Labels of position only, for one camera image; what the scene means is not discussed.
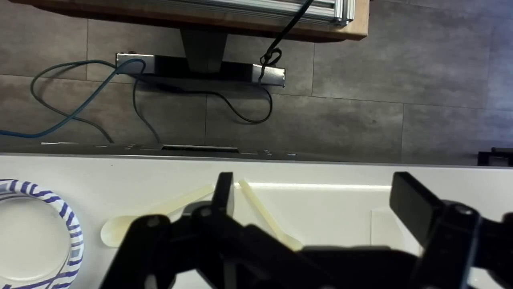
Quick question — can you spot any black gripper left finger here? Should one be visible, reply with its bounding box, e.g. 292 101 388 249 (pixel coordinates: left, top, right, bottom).
100 172 247 289

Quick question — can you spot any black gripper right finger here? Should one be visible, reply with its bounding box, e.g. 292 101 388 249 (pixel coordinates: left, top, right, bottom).
388 172 513 289

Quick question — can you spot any large cream plastic spoon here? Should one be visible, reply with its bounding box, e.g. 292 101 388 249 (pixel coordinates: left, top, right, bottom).
100 191 215 249

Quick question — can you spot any blue patterned paper plate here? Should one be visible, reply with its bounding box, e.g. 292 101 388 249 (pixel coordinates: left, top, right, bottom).
0 177 87 289

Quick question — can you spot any grey metal table base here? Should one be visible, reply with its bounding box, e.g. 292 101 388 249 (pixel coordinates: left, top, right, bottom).
114 29 287 88

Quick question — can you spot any wooden table top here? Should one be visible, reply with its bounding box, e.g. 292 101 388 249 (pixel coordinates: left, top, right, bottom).
10 0 372 43

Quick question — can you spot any blue floor cable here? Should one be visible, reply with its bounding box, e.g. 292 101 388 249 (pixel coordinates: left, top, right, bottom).
0 58 148 141

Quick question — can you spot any thin black hanging cable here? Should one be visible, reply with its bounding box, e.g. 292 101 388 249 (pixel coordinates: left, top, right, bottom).
258 0 318 84

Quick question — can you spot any aluminium rail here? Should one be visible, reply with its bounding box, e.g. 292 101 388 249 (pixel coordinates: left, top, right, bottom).
178 0 356 27

